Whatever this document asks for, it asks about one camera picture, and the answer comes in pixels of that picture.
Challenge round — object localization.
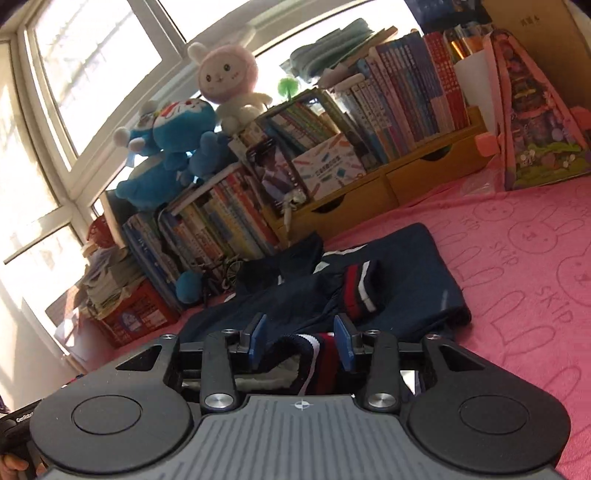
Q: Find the plain blue plush toy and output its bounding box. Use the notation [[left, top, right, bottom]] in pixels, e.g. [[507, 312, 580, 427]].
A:
[[115, 152, 195, 212]]

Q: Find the dark blue poster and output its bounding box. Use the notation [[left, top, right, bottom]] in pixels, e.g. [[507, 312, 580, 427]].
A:
[[416, 0, 486, 36]]

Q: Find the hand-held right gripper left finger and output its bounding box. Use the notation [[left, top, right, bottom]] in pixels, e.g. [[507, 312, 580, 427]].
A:
[[115, 314, 269, 411]]

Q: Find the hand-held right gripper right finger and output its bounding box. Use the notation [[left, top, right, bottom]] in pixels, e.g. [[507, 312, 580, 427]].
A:
[[333, 314, 495, 411]]

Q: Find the navy and white jacket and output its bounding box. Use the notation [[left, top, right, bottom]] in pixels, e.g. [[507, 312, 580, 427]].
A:
[[178, 223, 472, 398]]

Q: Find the pink bunny plush toy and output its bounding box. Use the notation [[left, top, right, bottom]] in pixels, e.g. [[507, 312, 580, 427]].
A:
[[187, 41, 274, 136]]

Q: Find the red plastic basket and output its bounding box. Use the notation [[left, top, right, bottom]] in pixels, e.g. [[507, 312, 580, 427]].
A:
[[85, 215, 115, 251]]

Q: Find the red plastic crate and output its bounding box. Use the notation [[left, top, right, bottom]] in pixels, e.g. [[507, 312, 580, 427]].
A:
[[99, 279, 179, 350]]

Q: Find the miniature bicycle model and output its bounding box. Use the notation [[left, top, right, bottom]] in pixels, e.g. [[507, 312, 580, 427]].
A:
[[191, 258, 246, 297]]

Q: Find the pink triangular toy playset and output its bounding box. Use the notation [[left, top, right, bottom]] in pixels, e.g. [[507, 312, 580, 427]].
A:
[[489, 30, 591, 192]]

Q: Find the brown cardboard box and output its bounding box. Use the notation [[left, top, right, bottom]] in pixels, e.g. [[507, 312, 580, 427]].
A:
[[480, 0, 579, 94]]

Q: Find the green toy plant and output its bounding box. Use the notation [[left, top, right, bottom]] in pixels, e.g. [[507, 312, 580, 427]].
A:
[[277, 76, 302, 101]]

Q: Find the grey flat board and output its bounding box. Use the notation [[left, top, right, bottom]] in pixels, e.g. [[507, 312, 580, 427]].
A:
[[102, 189, 140, 246]]

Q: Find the blue cat plush toy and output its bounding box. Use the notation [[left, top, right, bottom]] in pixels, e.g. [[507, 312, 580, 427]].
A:
[[115, 97, 232, 186]]

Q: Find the black smartphone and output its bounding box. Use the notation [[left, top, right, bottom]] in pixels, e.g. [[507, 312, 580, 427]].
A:
[[246, 141, 310, 216]]

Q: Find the wooden drawer organizer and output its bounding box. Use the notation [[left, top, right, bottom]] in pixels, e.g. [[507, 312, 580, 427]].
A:
[[268, 106, 491, 244]]

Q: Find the round blue plush ball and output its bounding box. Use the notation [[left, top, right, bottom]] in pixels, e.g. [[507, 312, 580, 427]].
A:
[[175, 271, 205, 305]]

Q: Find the white printed cardboard box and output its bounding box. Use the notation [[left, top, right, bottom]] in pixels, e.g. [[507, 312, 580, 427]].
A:
[[292, 141, 369, 201]]

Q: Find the teal folded cloth stack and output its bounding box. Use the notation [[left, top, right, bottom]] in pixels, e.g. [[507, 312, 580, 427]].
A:
[[288, 18, 378, 78]]

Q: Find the clear plastic bag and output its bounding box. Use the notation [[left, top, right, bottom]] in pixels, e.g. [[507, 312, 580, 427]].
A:
[[462, 168, 502, 195]]

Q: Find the stack of papers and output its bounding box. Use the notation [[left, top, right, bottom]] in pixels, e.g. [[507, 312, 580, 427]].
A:
[[81, 249, 145, 320]]

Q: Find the white charging cable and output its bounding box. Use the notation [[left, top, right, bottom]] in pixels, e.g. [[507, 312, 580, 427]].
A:
[[281, 194, 308, 241]]

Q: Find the person's left hand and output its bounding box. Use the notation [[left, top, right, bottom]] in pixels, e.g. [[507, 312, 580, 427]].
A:
[[0, 454, 29, 477]]

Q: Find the row of books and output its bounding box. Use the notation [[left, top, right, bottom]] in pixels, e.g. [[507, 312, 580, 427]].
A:
[[122, 30, 486, 302]]

